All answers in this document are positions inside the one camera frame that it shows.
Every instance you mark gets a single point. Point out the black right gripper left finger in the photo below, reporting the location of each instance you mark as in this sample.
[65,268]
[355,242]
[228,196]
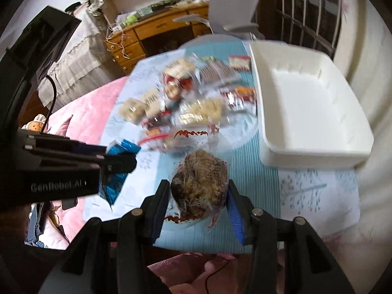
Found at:
[138,230]

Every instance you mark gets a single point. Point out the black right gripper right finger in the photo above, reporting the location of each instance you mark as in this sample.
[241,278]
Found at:
[257,228]

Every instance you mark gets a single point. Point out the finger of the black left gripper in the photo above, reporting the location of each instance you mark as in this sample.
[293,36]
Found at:
[119,163]

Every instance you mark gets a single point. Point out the blue snack packet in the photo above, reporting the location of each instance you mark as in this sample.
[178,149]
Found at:
[111,184]

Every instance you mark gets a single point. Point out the small rice cracker bag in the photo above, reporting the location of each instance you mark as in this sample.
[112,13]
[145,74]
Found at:
[132,110]

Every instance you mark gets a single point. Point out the brown shredded snack bag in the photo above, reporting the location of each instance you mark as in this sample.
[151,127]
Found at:
[199,187]

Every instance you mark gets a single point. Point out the clear bag red print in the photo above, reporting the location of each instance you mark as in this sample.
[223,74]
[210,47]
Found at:
[184,139]

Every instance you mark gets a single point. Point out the yellow rice cracker bag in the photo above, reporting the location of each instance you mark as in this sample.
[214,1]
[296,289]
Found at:
[202,111]

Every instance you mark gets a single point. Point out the Calleton bread bag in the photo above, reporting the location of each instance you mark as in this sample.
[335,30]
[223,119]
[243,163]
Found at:
[179,68]

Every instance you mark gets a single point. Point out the stuffed toy doll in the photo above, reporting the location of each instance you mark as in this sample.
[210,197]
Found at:
[37,124]

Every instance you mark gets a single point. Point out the pink quilted blanket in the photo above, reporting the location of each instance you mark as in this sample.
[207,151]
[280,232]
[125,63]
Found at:
[84,120]

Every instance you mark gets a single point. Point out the teal striped table runner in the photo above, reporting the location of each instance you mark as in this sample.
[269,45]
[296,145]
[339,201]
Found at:
[251,177]

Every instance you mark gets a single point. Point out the beige label cracker packet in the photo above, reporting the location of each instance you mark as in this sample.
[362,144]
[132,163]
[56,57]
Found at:
[152,99]

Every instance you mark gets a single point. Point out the white leaf-print tablecloth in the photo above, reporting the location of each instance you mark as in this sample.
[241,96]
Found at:
[329,200]

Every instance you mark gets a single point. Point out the red white cartoon snack bag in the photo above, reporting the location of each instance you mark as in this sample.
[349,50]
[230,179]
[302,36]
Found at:
[176,88]

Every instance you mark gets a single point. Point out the beige lace-covered furniture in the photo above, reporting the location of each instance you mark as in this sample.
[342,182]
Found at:
[84,65]

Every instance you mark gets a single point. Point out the white plastic storage bin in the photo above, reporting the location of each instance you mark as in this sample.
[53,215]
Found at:
[308,115]

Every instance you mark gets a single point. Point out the red brown snack packet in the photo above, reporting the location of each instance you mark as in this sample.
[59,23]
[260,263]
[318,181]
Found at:
[240,99]

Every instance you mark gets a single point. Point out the small green snack packet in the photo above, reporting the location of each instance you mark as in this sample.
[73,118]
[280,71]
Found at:
[208,58]

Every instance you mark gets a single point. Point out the wooden desk with drawers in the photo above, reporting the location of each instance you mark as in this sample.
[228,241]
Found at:
[156,34]

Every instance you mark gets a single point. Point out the small red white packet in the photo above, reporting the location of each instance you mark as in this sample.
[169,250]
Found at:
[241,63]

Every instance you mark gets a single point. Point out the grey office chair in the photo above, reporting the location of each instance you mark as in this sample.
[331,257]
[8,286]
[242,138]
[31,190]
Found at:
[229,17]

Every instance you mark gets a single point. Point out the white floral curtain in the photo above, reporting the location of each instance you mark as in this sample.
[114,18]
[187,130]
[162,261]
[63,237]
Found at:
[363,54]

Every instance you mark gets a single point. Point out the metal window grille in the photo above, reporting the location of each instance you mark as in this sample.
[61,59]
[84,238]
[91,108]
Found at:
[313,24]

